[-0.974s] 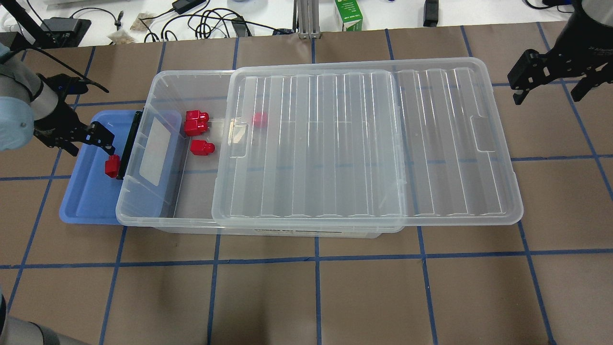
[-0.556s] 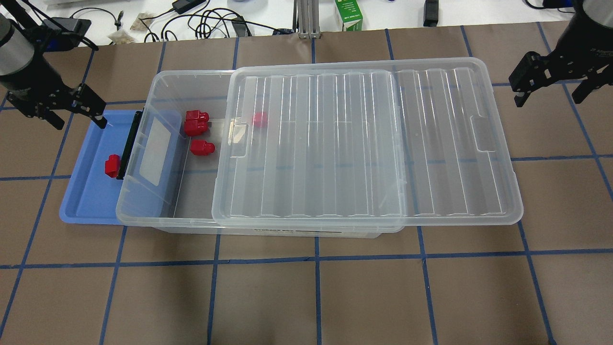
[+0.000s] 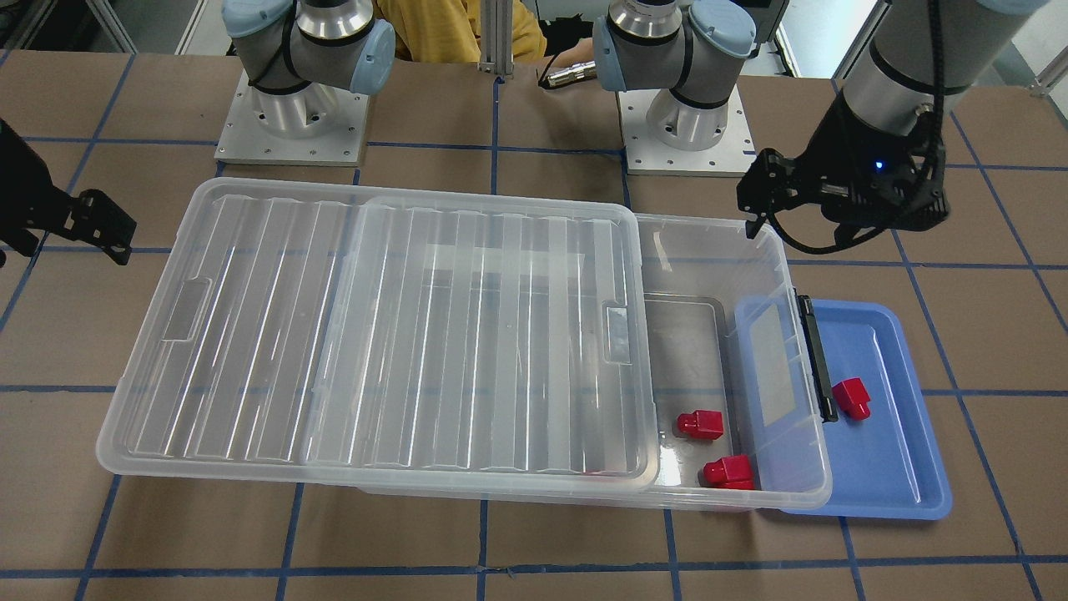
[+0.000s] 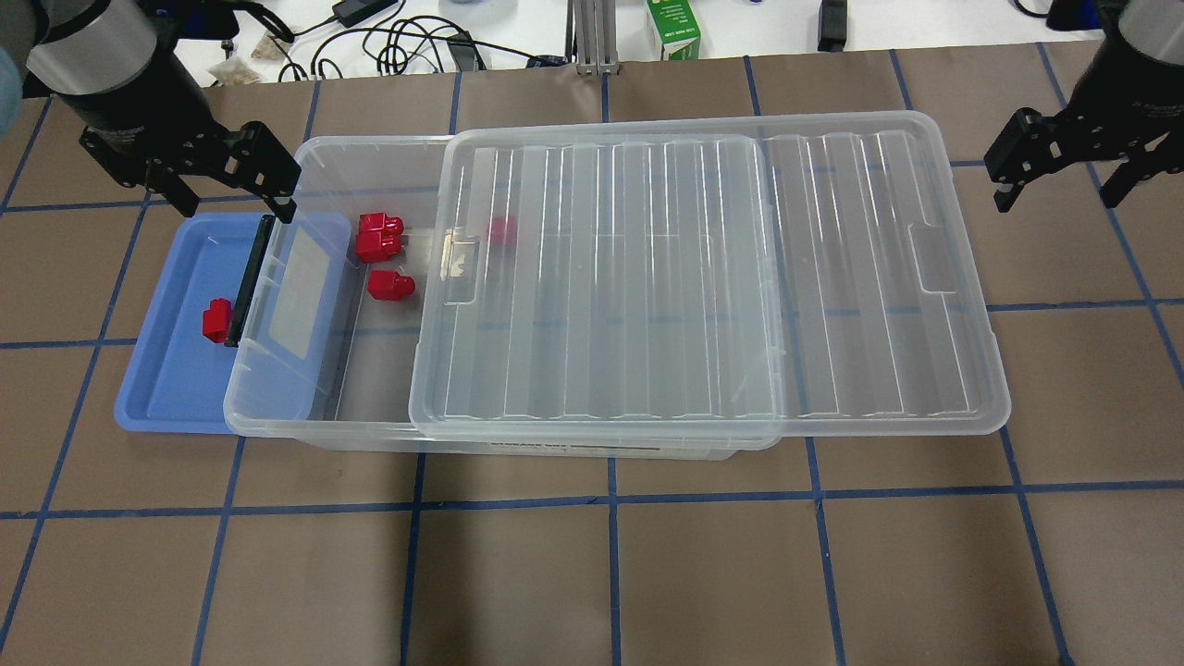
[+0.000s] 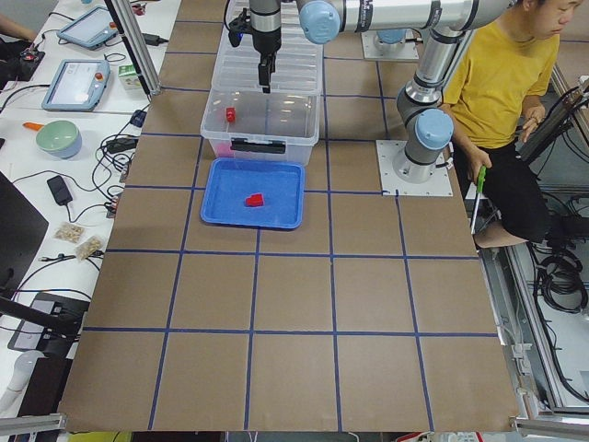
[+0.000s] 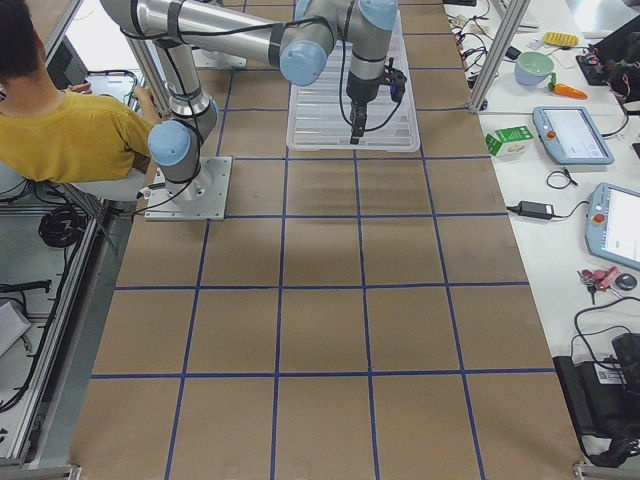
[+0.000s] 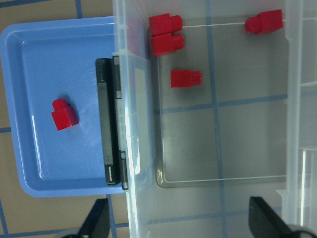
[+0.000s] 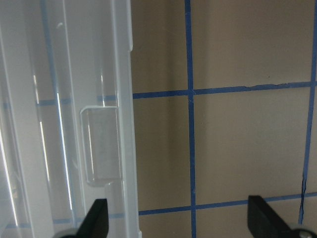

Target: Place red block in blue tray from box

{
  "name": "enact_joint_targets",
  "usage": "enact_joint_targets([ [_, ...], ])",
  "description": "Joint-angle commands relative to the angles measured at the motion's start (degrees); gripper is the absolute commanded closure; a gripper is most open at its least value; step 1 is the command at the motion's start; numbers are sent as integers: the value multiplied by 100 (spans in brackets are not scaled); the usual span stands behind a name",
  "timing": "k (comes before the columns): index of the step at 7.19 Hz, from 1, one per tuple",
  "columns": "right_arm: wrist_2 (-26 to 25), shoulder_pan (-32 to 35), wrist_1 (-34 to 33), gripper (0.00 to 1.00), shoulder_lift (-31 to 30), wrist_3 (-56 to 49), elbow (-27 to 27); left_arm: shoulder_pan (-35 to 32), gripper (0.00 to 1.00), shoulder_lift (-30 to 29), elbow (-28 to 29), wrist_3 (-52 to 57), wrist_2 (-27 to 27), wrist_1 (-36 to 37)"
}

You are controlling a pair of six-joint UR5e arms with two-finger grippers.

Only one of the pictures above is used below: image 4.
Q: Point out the black box latch handle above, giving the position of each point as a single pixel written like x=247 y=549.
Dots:
x=250 y=275

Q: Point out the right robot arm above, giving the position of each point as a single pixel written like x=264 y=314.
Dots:
x=1151 y=23

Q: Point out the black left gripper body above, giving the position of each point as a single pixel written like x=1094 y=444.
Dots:
x=151 y=104

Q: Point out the clear plastic box lid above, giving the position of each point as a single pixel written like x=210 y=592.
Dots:
x=887 y=332

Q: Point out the clear plastic storage box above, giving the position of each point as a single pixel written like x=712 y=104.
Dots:
x=370 y=370

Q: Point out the green white carton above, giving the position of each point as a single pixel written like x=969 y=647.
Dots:
x=675 y=29

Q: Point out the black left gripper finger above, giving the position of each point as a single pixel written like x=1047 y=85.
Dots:
x=282 y=205
x=178 y=194

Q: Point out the aluminium frame post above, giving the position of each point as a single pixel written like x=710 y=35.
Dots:
x=591 y=37

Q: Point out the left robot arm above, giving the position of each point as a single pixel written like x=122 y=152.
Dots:
x=81 y=47

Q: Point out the red block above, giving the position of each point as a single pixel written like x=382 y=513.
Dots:
x=379 y=222
x=390 y=285
x=376 y=246
x=216 y=321
x=502 y=231

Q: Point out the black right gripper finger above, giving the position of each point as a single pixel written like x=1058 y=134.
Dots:
x=1137 y=166
x=1005 y=195

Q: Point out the blue plastic tray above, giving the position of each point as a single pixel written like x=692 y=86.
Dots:
x=284 y=369

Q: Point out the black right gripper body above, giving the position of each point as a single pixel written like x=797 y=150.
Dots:
x=1122 y=92

